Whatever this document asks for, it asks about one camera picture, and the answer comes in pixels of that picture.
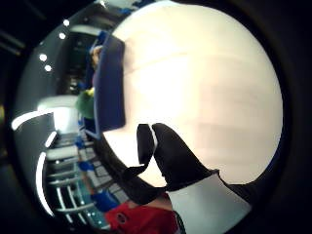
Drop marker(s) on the white railing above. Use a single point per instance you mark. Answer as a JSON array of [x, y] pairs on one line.
[[70, 195]]

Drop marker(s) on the short white light strip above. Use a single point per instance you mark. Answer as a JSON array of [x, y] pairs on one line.
[[50, 139]]

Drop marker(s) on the curved white light strip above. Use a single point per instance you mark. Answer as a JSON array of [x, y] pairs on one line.
[[39, 185], [26, 117]]

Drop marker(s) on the the person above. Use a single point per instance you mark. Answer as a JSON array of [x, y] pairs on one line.
[[139, 217]]

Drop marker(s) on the blue fabric box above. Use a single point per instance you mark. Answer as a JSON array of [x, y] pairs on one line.
[[110, 87]]

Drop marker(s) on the round ceiling lamp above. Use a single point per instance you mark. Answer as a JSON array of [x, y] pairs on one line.
[[66, 22], [48, 68], [43, 57], [62, 35]]

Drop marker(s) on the blue seat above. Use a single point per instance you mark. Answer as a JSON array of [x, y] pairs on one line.
[[104, 200]]

